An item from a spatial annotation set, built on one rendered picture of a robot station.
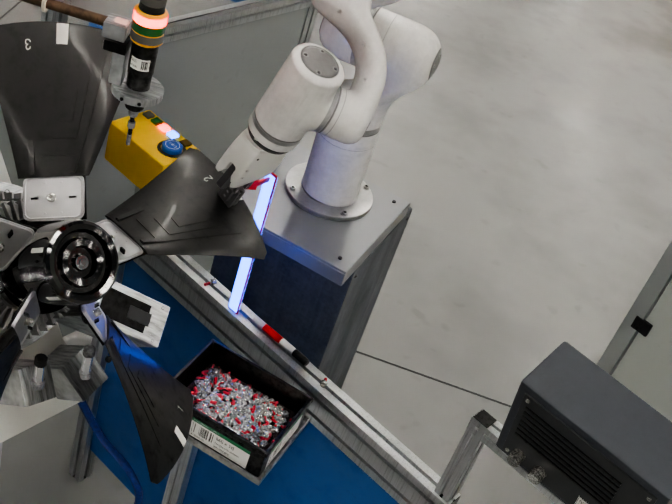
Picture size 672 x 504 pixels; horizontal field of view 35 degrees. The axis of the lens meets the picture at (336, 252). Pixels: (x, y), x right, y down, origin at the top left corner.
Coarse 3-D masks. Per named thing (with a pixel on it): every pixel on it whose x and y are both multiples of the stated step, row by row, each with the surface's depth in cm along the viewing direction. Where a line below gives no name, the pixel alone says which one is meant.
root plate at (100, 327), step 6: (84, 306) 152; (90, 306) 156; (84, 312) 151; (90, 312) 154; (102, 312) 161; (90, 318) 152; (102, 318) 159; (96, 324) 154; (102, 324) 157; (96, 330) 153; (102, 330) 155; (102, 336) 153
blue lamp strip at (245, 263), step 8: (272, 176) 182; (264, 184) 184; (272, 184) 182; (264, 192) 184; (264, 200) 185; (256, 208) 187; (264, 208) 186; (256, 216) 188; (240, 264) 195; (248, 264) 194; (240, 272) 196; (240, 280) 197; (240, 288) 198; (232, 296) 200; (240, 296) 199; (232, 304) 201
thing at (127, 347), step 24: (120, 336) 161; (120, 360) 155; (144, 360) 165; (144, 384) 159; (168, 384) 169; (144, 408) 157; (168, 408) 165; (192, 408) 172; (144, 432) 155; (168, 432) 162; (168, 456) 160
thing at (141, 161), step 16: (112, 128) 202; (144, 128) 203; (112, 144) 204; (144, 144) 199; (160, 144) 200; (112, 160) 206; (128, 160) 202; (144, 160) 199; (160, 160) 197; (128, 176) 204; (144, 176) 200
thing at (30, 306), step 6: (30, 294) 145; (30, 300) 145; (36, 300) 148; (24, 306) 145; (30, 306) 147; (36, 306) 150; (30, 312) 149; (36, 312) 152; (18, 318) 144; (24, 318) 147; (36, 318) 153; (12, 324) 143; (18, 324) 145; (18, 330) 147; (24, 330) 150; (30, 330) 152; (18, 336) 148; (24, 336) 151
